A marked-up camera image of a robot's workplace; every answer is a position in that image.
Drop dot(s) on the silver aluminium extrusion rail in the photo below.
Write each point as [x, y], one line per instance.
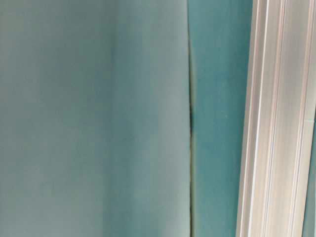
[279, 119]

